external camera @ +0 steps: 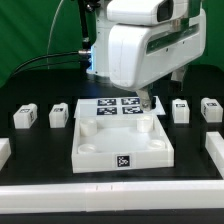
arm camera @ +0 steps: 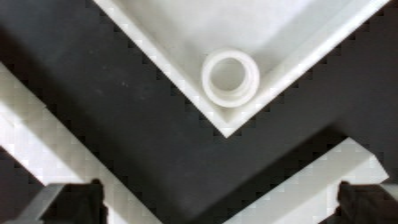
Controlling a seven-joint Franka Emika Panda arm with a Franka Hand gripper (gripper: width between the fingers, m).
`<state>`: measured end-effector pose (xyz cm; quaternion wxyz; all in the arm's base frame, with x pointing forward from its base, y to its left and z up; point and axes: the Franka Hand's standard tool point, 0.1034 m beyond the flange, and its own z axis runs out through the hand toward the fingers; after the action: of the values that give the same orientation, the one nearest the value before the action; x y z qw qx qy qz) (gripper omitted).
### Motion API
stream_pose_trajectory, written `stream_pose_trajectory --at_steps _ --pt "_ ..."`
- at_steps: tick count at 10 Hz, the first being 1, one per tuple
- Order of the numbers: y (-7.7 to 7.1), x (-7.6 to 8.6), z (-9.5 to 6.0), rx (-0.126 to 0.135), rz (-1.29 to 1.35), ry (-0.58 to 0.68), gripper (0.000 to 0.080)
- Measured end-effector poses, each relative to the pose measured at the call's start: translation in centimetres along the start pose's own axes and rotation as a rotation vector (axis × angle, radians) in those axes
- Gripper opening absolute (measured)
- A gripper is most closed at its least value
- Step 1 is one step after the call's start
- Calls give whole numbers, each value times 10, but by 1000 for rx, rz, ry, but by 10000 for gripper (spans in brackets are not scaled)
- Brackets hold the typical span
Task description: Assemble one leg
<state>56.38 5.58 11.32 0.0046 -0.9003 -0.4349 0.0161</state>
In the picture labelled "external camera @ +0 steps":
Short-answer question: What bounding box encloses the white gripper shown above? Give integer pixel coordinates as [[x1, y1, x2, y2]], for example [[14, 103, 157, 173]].
[[107, 0, 206, 111]]

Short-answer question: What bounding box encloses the white square tabletop part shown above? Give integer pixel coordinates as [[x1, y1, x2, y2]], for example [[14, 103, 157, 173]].
[[71, 114, 174, 173]]

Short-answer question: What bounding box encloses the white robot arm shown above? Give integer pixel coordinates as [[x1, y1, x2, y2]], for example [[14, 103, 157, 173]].
[[87, 0, 206, 111]]

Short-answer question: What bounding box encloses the paper sheet with markers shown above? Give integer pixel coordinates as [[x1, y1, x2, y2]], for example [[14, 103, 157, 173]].
[[73, 96, 167, 119]]

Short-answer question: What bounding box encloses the white front rail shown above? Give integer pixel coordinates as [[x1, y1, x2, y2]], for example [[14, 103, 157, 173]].
[[0, 180, 224, 214]]

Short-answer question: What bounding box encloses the black vertical hose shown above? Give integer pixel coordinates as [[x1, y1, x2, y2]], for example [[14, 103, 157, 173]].
[[77, 0, 93, 51]]

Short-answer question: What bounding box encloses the grey thin cable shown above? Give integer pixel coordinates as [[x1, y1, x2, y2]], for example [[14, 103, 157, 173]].
[[46, 0, 66, 69]]

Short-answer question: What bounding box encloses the black cable pair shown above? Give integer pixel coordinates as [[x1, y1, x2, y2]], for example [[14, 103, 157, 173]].
[[9, 49, 92, 79]]

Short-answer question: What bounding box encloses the white left rail block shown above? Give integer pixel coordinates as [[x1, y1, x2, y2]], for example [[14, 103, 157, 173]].
[[0, 138, 11, 171]]

